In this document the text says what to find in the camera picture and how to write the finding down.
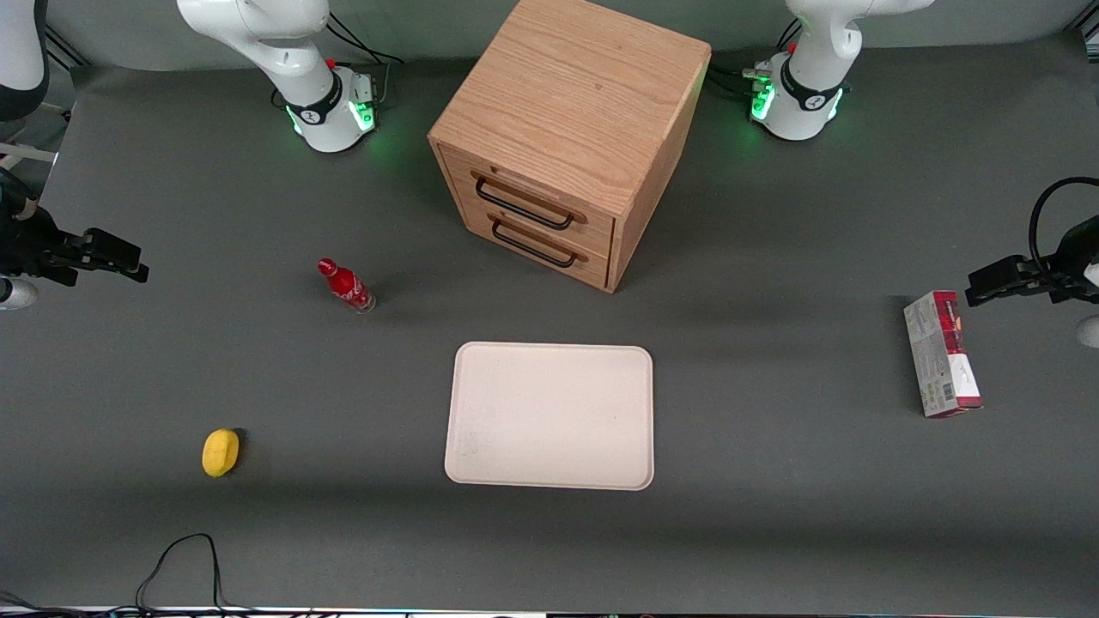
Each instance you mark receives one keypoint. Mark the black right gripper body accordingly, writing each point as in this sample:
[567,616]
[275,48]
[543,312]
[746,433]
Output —
[26,243]

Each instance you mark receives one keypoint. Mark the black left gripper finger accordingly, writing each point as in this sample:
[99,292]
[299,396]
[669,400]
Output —
[1009,292]
[1009,270]

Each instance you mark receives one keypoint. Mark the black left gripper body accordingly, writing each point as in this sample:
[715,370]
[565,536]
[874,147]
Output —
[1067,267]

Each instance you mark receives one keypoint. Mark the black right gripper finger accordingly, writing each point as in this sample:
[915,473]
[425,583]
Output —
[120,271]
[112,245]

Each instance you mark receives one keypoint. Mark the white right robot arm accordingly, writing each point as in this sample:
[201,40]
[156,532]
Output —
[283,60]

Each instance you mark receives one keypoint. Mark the wooden drawer kept shut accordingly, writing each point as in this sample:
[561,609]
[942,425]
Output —
[592,268]

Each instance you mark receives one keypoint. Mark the wooden drawer cabinet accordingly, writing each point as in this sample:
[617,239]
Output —
[584,86]

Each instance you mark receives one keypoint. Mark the red and white carton box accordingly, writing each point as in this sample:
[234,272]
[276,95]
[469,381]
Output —
[940,360]

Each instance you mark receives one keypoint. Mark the yellow lemon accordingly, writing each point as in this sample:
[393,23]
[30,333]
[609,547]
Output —
[221,452]

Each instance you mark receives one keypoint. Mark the red cola bottle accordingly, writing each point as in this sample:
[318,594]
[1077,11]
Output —
[348,287]

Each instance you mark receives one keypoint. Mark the beige plastic tray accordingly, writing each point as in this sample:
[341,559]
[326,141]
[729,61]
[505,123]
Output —
[549,416]

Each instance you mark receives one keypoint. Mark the white metal frame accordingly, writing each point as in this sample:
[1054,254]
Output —
[26,154]

